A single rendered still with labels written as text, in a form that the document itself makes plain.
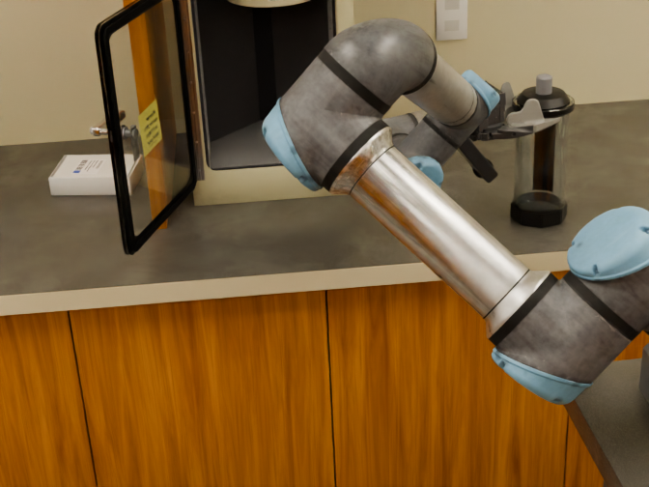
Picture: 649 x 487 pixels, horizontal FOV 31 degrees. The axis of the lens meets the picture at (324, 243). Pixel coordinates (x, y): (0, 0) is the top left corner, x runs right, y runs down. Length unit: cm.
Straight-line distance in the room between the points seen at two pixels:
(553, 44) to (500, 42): 12
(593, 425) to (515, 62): 125
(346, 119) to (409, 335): 72
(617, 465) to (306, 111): 60
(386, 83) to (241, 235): 72
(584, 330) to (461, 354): 73
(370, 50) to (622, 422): 60
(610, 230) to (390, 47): 36
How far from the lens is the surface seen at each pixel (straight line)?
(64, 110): 267
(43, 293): 203
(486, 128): 201
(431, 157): 186
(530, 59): 270
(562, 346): 145
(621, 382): 172
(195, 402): 216
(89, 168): 239
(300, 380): 214
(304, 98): 149
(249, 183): 225
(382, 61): 148
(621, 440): 161
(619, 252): 143
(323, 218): 218
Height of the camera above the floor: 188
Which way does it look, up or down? 27 degrees down
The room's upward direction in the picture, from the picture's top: 3 degrees counter-clockwise
